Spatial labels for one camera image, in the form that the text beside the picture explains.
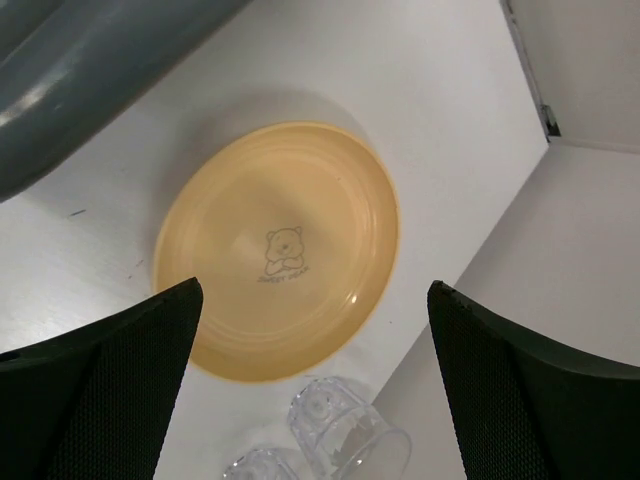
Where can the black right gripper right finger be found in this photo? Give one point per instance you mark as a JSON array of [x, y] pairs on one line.
[[525, 406]]

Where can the grey plastic bin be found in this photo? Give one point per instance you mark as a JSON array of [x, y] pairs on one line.
[[68, 68]]

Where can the yellow bear plate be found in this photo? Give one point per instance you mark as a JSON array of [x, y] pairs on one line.
[[292, 231]]

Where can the aluminium table edge rail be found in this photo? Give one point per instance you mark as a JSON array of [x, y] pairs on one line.
[[584, 56]]

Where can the clear plastic cup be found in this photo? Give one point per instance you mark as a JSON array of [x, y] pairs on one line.
[[269, 463], [342, 436]]

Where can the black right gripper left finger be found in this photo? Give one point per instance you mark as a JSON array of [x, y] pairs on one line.
[[96, 402]]

